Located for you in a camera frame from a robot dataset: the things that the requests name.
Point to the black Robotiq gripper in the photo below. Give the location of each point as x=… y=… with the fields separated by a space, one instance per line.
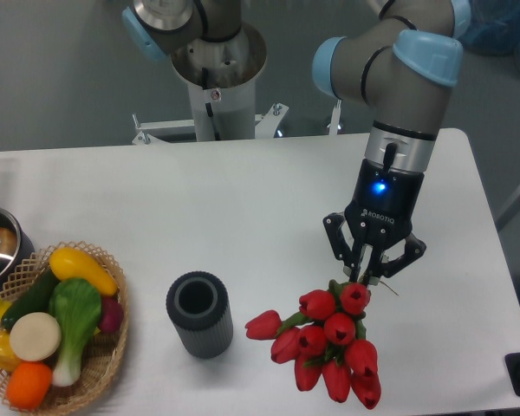
x=380 y=213

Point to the red tulip bouquet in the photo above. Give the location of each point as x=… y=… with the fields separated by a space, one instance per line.
x=326 y=339

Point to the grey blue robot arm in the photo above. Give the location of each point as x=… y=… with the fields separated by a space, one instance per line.
x=404 y=67

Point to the dark grey ribbed vase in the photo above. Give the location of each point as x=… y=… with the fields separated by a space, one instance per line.
x=198 y=306

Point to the blue plastic bag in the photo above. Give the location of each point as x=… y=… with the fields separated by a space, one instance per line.
x=494 y=29

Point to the woven wicker basket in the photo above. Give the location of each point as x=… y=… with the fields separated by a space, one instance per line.
x=101 y=358

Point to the green bok choy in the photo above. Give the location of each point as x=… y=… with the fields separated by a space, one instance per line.
x=76 y=306

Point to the yellow squash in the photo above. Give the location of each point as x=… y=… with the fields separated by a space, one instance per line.
x=67 y=263

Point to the dark green cucumber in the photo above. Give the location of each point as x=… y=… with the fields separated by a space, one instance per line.
x=34 y=299

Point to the orange fruit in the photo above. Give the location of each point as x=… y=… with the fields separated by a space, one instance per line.
x=28 y=385

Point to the yellow bell pepper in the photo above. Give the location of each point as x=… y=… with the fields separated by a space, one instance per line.
x=9 y=361

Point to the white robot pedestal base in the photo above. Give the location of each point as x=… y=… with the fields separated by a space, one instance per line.
x=221 y=84

